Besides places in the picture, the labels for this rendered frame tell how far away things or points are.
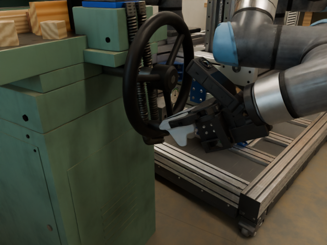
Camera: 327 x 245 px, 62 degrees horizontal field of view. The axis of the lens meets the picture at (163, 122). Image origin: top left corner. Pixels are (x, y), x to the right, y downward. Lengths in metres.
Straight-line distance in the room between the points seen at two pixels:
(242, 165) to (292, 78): 1.04
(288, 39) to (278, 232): 1.08
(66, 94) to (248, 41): 0.41
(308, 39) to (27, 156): 0.64
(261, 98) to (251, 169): 1.00
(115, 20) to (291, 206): 1.28
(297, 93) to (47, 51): 0.47
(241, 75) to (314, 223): 0.84
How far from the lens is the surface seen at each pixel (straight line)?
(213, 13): 1.35
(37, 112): 0.63
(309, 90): 0.41
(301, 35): 0.50
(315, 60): 0.43
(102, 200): 0.89
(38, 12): 0.71
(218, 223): 1.40
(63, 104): 0.66
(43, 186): 0.77
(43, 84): 0.62
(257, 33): 0.50
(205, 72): 0.46
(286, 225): 1.48
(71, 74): 0.67
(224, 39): 0.50
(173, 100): 0.96
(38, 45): 0.61
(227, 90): 0.46
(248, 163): 1.44
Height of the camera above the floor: 1.00
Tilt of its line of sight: 26 degrees down
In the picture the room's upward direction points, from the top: straight up
